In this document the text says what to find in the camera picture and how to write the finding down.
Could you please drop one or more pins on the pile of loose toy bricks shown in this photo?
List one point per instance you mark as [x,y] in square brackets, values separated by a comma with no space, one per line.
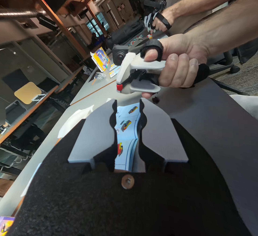
[141,38]

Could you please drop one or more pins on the small white stand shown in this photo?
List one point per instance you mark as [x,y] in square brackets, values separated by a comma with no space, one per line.
[38,97]

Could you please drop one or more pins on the yellow blue toy box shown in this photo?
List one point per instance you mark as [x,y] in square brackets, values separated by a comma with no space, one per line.
[100,59]

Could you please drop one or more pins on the long blue instruction booklet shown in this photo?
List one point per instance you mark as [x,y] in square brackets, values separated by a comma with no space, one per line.
[113,67]
[113,73]

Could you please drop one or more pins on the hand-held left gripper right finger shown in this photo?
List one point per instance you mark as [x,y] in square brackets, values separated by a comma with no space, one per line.
[161,137]

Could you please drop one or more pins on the person's right hand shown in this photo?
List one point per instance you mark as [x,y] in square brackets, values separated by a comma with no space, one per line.
[181,66]

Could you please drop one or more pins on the grey desk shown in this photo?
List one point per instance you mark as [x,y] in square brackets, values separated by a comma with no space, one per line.
[201,111]
[94,93]

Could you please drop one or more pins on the person's right forearm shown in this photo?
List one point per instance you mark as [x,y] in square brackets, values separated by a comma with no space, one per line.
[225,22]

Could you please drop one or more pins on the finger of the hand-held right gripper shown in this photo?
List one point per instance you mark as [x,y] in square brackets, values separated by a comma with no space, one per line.
[137,63]
[141,86]

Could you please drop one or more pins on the tan chair seat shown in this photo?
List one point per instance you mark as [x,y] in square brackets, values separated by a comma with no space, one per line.
[27,93]

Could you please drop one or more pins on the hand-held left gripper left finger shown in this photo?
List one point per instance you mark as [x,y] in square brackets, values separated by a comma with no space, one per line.
[94,137]

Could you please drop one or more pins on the black bag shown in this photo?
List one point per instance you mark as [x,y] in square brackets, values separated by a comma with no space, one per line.
[127,31]

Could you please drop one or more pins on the purple toy box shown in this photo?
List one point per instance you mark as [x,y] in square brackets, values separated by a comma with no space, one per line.
[6,226]

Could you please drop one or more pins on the orange-edged side table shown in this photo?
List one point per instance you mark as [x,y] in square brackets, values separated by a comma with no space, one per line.
[28,115]

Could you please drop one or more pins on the black office chair base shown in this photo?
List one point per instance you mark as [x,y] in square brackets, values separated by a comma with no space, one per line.
[225,62]

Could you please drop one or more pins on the clear plastic bag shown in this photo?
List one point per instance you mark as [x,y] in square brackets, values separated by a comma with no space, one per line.
[100,75]

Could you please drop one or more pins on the torn white paper bag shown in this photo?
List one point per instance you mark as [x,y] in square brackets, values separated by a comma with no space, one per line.
[74,121]

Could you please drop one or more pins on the small blue leaflet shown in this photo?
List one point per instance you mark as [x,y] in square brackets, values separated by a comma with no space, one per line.
[30,179]

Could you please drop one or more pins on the open blue instruction booklet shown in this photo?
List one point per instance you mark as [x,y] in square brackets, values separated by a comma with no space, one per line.
[127,131]

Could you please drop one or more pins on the person's pale trouser leg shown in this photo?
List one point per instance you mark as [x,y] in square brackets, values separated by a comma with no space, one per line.
[246,105]

